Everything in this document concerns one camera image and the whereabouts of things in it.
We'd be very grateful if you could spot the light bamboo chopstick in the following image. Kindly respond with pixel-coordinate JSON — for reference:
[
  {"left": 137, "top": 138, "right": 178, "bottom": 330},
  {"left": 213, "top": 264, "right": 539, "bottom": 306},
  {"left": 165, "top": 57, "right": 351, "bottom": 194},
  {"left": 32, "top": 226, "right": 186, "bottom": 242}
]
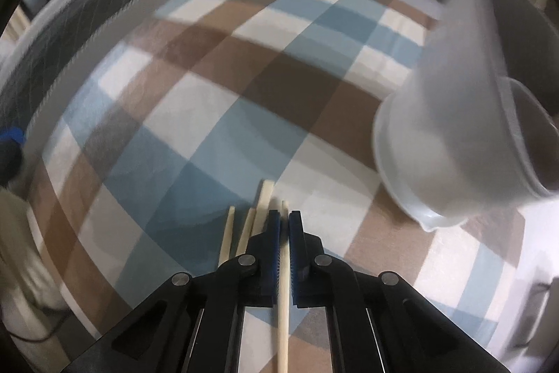
[{"left": 276, "top": 199, "right": 291, "bottom": 373}]

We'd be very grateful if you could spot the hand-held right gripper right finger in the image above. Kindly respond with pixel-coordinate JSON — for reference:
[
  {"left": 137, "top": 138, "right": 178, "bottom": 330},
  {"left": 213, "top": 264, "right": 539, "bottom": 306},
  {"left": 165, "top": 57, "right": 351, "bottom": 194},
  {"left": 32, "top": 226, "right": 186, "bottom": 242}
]
[{"left": 288, "top": 210, "right": 511, "bottom": 373}]

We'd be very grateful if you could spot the grey plastic utensil holder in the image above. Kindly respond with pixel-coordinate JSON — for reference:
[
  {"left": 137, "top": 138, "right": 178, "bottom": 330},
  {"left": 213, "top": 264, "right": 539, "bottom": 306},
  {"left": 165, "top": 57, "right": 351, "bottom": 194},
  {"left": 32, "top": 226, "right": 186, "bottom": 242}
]
[{"left": 372, "top": 0, "right": 555, "bottom": 231}]

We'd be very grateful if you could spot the pile of wooden chopsticks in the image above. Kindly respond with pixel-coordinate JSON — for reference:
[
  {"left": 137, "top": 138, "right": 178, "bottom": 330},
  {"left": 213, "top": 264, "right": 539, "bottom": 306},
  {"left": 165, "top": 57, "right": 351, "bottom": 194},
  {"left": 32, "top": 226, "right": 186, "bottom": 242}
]
[{"left": 218, "top": 180, "right": 276, "bottom": 269}]

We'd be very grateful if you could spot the plaid tablecloth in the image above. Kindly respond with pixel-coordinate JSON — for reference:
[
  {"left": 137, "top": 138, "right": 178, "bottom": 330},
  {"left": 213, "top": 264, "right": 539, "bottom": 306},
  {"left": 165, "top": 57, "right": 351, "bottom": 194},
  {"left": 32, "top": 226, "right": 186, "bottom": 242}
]
[{"left": 26, "top": 0, "right": 527, "bottom": 373}]

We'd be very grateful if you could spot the person's beige clothing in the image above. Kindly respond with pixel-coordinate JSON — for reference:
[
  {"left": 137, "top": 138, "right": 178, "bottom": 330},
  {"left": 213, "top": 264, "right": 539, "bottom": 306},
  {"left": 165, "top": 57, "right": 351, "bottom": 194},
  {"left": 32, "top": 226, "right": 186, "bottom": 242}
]
[{"left": 0, "top": 181, "right": 75, "bottom": 350}]

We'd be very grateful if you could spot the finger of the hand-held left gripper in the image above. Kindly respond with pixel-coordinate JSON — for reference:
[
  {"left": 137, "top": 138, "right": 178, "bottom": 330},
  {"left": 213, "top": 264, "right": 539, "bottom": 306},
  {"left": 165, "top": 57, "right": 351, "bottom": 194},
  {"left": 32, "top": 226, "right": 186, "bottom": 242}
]
[{"left": 0, "top": 127, "right": 24, "bottom": 184}]

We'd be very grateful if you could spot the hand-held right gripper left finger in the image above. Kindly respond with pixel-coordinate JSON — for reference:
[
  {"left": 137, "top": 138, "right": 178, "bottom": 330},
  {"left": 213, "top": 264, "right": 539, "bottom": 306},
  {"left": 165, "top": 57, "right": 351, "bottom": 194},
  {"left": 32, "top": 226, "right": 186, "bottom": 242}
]
[{"left": 65, "top": 210, "right": 281, "bottom": 373}]

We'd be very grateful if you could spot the black cable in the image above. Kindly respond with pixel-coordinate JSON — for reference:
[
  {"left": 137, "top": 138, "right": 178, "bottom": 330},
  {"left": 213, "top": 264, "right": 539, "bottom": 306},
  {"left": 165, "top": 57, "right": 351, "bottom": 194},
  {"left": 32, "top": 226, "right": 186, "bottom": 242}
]
[{"left": 6, "top": 307, "right": 73, "bottom": 343}]

